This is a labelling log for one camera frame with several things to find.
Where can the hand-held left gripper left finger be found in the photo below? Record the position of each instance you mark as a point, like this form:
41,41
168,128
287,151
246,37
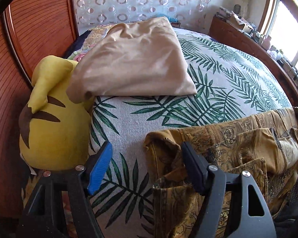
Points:
99,168

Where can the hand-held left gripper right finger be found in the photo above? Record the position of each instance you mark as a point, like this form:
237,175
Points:
193,163

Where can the golden brown patterned garment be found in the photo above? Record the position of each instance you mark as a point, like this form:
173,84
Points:
238,141

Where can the yellow plush toy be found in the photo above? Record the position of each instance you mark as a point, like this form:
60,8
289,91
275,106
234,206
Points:
54,133

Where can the white cap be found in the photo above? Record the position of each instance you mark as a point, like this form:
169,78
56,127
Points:
272,53

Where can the green leaf print blanket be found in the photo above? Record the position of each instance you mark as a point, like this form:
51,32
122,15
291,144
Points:
213,84

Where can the pale jug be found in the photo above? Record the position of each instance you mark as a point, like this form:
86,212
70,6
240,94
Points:
267,41

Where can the window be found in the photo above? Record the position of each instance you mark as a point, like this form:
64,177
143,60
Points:
285,29

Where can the wooden cabinet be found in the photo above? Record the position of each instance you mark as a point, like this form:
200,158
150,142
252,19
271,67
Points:
228,32

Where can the open cardboard box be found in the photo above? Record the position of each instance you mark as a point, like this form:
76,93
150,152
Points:
238,23

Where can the beige folded garment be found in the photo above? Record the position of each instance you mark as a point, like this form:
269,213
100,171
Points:
134,59

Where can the grey oval ornament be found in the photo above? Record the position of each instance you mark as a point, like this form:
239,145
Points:
237,8

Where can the pile of packets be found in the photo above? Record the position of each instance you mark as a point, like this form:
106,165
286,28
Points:
224,12

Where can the floral quilt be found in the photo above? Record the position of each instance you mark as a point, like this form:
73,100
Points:
96,33

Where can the wooden slatted wardrobe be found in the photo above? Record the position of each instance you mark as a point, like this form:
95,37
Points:
39,29

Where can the white circle pattern curtain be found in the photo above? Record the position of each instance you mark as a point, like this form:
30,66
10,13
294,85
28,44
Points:
139,0

